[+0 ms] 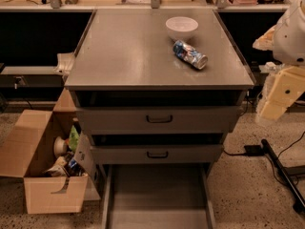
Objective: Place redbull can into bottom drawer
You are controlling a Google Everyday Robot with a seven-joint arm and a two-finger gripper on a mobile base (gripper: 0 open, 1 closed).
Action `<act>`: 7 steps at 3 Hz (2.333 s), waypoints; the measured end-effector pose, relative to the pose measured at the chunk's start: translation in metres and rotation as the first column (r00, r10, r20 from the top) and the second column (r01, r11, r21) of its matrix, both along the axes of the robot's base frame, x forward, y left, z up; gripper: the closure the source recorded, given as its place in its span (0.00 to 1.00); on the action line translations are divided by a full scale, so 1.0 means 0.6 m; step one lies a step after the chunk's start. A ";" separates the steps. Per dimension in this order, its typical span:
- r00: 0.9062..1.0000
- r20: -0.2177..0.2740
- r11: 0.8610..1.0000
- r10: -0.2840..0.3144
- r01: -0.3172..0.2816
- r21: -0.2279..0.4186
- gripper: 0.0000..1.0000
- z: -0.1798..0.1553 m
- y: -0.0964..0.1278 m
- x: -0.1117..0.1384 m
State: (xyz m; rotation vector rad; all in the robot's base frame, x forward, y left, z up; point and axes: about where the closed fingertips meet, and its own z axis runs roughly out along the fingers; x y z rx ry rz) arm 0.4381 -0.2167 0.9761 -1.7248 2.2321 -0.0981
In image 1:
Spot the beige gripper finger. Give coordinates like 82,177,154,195
256,66,305,121
253,26,275,51

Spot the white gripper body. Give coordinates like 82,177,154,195
262,62,284,80

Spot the blue silver redbull can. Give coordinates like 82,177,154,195
173,40,208,70

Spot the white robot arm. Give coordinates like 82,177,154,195
253,0,305,124

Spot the grey drawer cabinet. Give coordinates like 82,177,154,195
64,8,255,174

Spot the grey top drawer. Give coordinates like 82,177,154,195
76,106,241,135

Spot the grey open bottom drawer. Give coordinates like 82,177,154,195
101,164,216,229

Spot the grey middle drawer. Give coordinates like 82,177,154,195
91,144,223,164

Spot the black power adapter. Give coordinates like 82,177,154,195
244,145,264,156

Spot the white ceramic bowl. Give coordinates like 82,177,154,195
166,16,198,42

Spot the green snack bag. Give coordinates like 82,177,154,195
69,126,79,152

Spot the white round object in box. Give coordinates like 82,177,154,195
53,136,68,157

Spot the open cardboard box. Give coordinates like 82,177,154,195
0,91,100,214

